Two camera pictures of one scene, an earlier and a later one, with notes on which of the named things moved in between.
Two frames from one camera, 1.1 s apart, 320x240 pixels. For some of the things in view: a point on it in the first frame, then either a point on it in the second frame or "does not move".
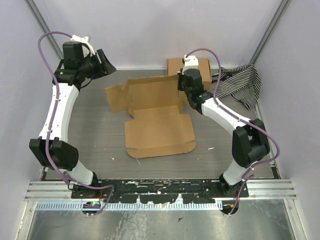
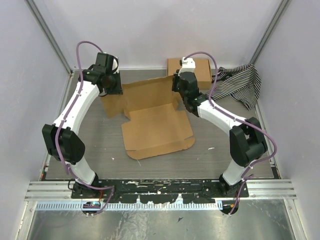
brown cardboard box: [157, 127] does not move
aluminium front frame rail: [263, 190] does not move
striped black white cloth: [242, 81] does not move
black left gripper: [106, 68] -> [118, 89]
